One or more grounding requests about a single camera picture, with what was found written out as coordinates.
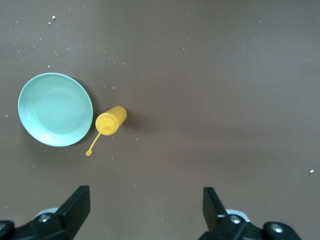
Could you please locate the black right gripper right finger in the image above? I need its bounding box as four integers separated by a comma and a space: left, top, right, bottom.
199, 186, 302, 240

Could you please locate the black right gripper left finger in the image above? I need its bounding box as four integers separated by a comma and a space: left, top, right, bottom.
0, 185, 91, 240

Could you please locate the yellow squeeze bottle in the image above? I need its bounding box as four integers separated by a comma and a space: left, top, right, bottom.
85, 105, 128, 157

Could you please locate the mint green plate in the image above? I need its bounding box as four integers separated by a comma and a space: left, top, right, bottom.
17, 72, 94, 148

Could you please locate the brown table cloth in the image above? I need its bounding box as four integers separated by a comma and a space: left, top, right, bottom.
0, 0, 320, 240

